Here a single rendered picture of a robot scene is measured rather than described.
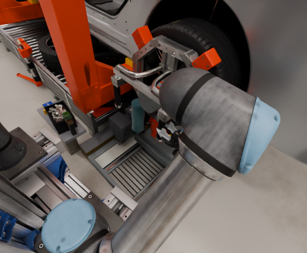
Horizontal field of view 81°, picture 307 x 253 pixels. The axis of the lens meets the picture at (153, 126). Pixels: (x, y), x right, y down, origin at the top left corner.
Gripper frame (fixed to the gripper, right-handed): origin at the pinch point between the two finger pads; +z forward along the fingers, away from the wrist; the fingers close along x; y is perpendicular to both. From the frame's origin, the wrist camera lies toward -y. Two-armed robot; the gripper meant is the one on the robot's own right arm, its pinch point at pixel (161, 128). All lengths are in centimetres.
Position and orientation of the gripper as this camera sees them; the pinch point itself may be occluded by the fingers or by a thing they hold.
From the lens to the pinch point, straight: 89.1
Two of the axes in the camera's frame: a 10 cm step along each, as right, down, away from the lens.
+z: -7.2, -5.6, 4.1
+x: -6.9, 5.1, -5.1
